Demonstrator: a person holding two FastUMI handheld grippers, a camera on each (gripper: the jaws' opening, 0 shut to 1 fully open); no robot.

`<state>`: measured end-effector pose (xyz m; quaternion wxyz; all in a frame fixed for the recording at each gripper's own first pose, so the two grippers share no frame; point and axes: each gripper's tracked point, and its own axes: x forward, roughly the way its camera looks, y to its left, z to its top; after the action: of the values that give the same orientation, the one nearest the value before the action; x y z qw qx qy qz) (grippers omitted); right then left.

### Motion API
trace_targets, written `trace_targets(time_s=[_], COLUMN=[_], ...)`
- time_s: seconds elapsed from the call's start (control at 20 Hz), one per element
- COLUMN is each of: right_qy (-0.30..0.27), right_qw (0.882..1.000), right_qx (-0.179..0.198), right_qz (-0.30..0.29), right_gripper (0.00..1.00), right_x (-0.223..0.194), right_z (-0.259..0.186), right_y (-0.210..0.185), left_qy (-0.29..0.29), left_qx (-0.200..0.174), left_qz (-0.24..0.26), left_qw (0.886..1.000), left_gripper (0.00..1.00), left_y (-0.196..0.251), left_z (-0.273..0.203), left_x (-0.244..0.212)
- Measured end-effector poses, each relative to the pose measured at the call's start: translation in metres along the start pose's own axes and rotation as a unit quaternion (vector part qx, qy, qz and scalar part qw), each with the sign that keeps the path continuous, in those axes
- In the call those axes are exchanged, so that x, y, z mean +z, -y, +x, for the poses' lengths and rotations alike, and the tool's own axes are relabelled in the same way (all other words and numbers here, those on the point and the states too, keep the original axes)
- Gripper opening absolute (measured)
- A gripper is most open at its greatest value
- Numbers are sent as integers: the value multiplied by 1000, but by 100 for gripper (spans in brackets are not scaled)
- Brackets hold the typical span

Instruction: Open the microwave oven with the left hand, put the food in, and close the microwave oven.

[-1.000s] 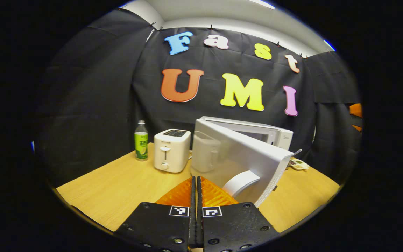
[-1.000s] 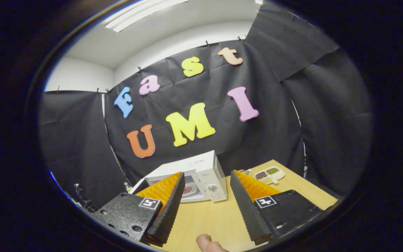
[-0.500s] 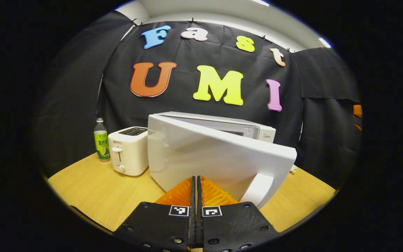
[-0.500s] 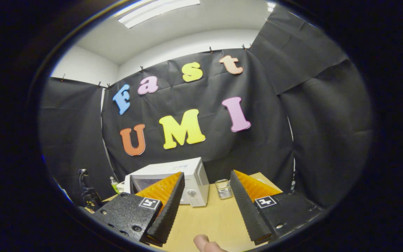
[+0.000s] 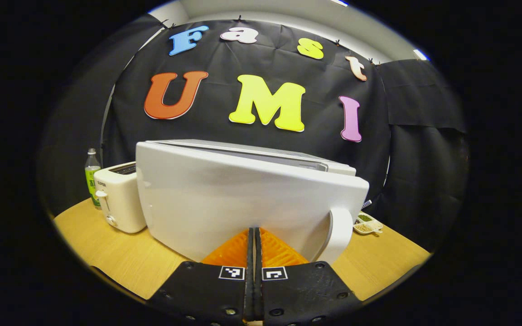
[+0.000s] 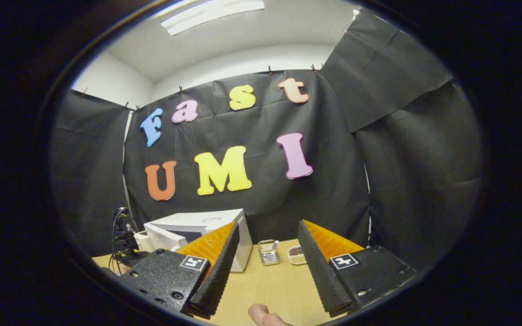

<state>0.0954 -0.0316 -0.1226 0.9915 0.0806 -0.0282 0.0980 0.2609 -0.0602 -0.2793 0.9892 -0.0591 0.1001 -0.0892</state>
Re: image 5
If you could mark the white microwave oven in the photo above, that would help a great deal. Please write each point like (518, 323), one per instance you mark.
(220, 199)

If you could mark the small ceiling light panel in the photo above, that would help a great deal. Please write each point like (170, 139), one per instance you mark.
(420, 55)

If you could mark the large ceiling light panel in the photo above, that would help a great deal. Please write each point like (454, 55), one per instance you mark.
(339, 2)

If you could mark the white condiment tray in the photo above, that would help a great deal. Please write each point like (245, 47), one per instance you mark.
(367, 224)

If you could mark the white toaster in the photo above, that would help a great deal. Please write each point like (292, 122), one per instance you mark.
(123, 203)

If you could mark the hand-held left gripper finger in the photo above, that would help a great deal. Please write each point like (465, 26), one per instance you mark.
(249, 280)
(258, 280)

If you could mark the black backdrop cloth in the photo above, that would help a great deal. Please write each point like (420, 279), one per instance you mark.
(424, 158)

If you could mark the green label drink bottle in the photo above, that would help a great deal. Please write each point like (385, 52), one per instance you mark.
(91, 181)

